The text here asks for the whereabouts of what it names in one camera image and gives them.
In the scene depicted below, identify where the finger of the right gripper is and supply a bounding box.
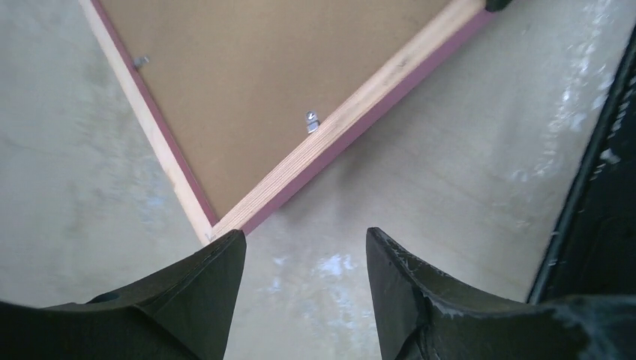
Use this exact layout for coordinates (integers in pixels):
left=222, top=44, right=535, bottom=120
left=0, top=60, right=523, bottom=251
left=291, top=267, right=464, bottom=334
left=484, top=0, right=512, bottom=13

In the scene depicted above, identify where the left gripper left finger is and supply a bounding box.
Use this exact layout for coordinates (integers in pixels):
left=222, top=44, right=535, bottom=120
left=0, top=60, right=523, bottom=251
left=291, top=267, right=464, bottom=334
left=1, top=230, right=247, bottom=359

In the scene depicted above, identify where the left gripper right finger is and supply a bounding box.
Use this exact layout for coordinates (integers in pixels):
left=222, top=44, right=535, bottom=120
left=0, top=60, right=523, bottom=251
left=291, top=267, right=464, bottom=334
left=366, top=227, right=635, bottom=359

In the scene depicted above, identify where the pink wooden picture frame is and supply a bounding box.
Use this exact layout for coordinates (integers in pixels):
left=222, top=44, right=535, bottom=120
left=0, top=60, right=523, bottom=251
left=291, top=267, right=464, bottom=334
left=81, top=1, right=494, bottom=244

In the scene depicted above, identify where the brown cardboard backing board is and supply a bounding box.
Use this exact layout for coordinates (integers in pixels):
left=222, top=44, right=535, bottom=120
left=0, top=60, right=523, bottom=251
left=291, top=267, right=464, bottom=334
left=98, top=1, right=446, bottom=221

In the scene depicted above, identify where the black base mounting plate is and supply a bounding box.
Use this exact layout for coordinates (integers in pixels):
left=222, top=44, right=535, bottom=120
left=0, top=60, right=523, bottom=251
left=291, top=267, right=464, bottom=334
left=527, top=35, right=635, bottom=304

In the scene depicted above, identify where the metal turn clip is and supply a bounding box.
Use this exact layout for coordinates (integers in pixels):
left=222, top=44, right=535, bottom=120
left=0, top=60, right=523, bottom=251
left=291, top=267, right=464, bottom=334
left=133, top=56, right=149, bottom=70
left=305, top=111, right=320, bottom=134

